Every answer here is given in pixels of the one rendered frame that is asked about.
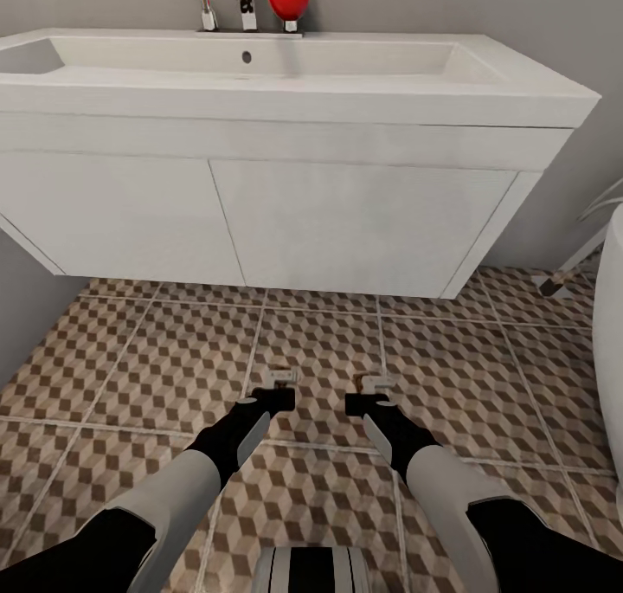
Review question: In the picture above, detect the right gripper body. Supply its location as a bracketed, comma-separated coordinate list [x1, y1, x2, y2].
[345, 393, 389, 419]

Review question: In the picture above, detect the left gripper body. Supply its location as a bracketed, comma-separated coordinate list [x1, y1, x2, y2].
[252, 388, 295, 415]

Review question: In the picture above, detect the robot trunk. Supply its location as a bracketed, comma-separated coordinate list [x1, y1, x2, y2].
[251, 547, 372, 593]

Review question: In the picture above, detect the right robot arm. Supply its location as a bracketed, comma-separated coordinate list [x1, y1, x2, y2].
[345, 376, 623, 593]

